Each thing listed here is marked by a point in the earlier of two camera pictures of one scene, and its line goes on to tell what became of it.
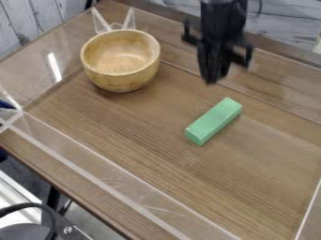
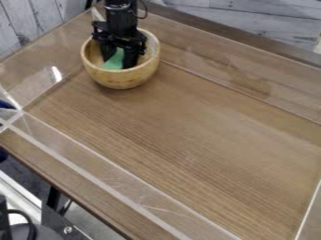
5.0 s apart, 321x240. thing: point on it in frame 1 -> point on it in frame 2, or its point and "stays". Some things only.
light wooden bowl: x=121 y=59 stays
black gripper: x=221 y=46 -> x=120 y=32
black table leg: x=53 y=198 stays
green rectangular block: x=202 y=127 -> x=114 y=63
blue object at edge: x=6 y=104 stays
